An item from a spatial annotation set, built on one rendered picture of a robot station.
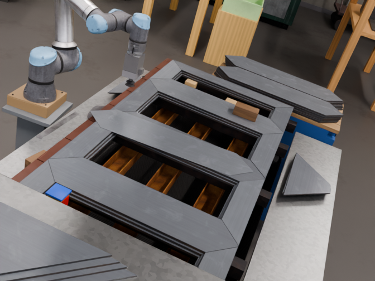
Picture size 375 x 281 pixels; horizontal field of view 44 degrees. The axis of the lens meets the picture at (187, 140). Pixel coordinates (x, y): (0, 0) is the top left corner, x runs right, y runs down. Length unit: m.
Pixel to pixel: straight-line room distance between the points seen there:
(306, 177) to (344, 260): 1.09
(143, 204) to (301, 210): 0.73
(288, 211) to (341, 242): 1.32
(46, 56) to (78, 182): 0.74
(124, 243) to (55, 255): 0.18
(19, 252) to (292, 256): 1.04
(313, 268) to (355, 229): 1.68
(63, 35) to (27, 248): 1.36
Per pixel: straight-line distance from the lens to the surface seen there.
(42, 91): 2.26
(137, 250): 1.19
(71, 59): 2.31
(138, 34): 1.99
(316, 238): 1.95
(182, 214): 1.64
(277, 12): 6.95
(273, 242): 1.83
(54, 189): 1.56
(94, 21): 1.93
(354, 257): 3.24
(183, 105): 2.32
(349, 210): 3.62
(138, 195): 1.66
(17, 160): 2.01
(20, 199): 1.28
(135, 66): 2.02
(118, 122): 2.02
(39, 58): 2.21
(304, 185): 2.13
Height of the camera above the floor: 1.91
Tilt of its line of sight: 32 degrees down
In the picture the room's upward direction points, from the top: 17 degrees clockwise
